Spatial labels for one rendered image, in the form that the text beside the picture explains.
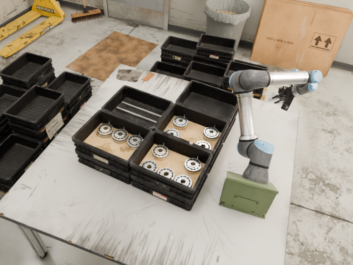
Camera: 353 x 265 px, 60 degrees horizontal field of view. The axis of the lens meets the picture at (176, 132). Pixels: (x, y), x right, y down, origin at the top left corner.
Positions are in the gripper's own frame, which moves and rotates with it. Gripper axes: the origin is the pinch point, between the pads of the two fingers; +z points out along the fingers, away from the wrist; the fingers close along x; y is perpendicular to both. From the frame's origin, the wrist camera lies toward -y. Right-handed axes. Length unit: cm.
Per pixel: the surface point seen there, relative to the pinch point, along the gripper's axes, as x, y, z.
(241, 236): 29, -96, -15
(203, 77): 2, 58, 102
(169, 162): 67, -61, 11
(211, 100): 35.0, -3.9, 26.4
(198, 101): 44, -6, 30
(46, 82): 144, 13, 155
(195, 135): 50, -38, 15
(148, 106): 77, -19, 42
